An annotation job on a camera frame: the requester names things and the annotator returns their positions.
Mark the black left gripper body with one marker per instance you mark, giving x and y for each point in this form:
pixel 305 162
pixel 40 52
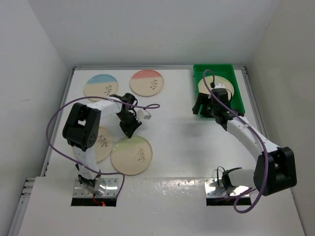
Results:
pixel 128 121

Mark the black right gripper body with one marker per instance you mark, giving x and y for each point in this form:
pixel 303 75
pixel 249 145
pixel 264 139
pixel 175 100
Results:
pixel 207 110

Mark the cream plate yellow section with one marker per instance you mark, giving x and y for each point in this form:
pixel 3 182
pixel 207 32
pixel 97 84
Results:
pixel 103 144

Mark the cream plate green section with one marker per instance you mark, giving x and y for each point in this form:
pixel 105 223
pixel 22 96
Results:
pixel 218 79
pixel 132 156

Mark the cream plate green section front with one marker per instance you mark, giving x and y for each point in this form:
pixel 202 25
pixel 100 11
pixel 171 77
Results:
pixel 132 156

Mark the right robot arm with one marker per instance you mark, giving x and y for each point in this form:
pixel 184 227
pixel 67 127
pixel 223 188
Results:
pixel 275 166

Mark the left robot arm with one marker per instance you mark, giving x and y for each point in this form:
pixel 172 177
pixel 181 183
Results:
pixel 82 126

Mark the green plastic bin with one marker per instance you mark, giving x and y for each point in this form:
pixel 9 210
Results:
pixel 223 70

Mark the cream plate pink section back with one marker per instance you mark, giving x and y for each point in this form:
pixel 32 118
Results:
pixel 146 83

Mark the cream plate blue section back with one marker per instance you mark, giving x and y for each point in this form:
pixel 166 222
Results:
pixel 102 85

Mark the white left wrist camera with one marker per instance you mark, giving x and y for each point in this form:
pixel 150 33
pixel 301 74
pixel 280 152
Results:
pixel 143 115

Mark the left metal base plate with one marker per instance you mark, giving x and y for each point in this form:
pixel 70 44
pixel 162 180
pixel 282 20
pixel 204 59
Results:
pixel 104 188

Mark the metal base plate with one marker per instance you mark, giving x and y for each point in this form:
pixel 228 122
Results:
pixel 214 189
pixel 104 188

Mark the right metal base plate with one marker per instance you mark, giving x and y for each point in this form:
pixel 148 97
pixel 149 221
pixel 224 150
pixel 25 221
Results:
pixel 214 189

